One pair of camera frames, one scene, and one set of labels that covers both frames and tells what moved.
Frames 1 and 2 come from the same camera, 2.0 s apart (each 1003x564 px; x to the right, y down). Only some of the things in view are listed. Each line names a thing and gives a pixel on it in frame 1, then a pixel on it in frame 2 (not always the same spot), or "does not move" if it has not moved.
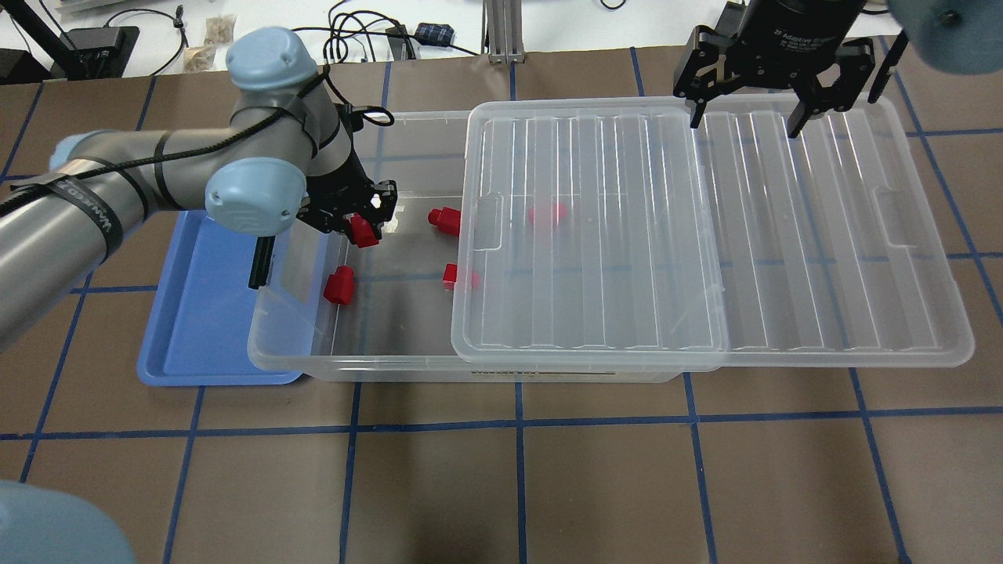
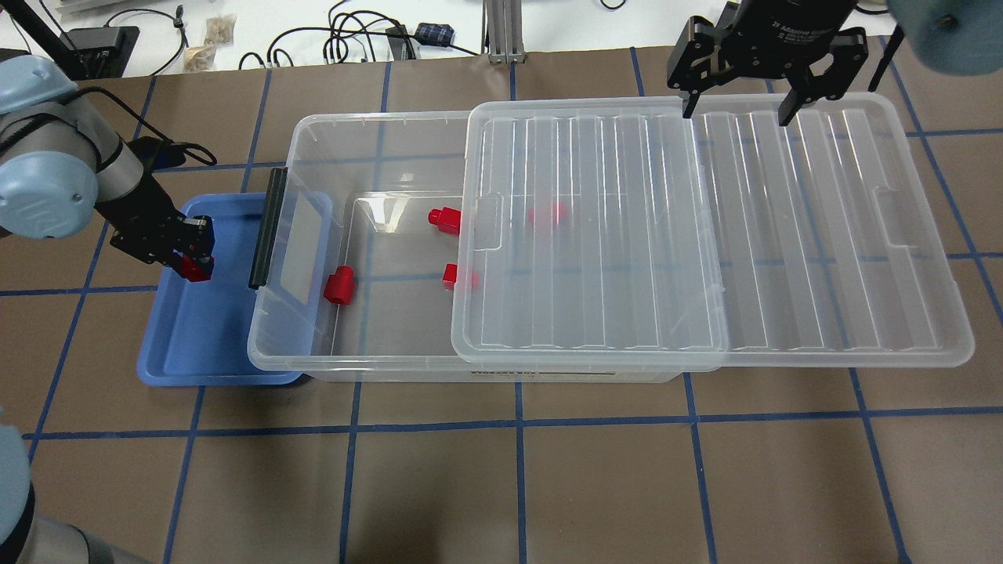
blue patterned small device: (434, 34) does not move
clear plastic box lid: (617, 235) does not move
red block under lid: (549, 215) does not move
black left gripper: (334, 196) to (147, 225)
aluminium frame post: (502, 34) does not move
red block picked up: (361, 232) to (190, 269)
